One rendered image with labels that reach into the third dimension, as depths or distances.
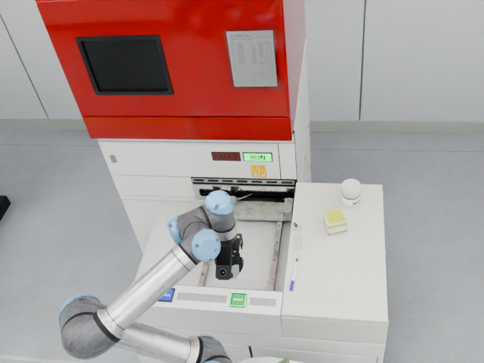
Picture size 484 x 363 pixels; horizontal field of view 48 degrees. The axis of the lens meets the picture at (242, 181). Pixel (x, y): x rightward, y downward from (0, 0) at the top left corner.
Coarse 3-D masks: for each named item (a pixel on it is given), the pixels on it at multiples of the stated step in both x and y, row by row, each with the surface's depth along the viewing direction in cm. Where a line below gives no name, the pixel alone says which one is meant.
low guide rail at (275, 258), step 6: (282, 222) 223; (276, 234) 218; (276, 240) 216; (276, 246) 213; (276, 252) 211; (276, 258) 209; (276, 264) 207; (276, 270) 206; (270, 276) 204; (276, 276) 206; (270, 282) 202; (270, 288) 200
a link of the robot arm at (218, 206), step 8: (216, 192) 152; (224, 192) 152; (208, 200) 151; (216, 200) 150; (224, 200) 150; (208, 208) 150; (216, 208) 149; (224, 208) 149; (232, 208) 153; (208, 216) 150; (216, 216) 151; (224, 216) 151; (232, 216) 154; (216, 224) 152; (224, 224) 153; (232, 224) 155; (224, 232) 156
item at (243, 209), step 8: (240, 208) 226; (248, 208) 225; (256, 208) 225; (264, 208) 224; (272, 208) 224; (280, 208) 223; (240, 216) 224; (248, 216) 223; (256, 216) 222; (264, 216) 222; (272, 216) 221; (280, 216) 220
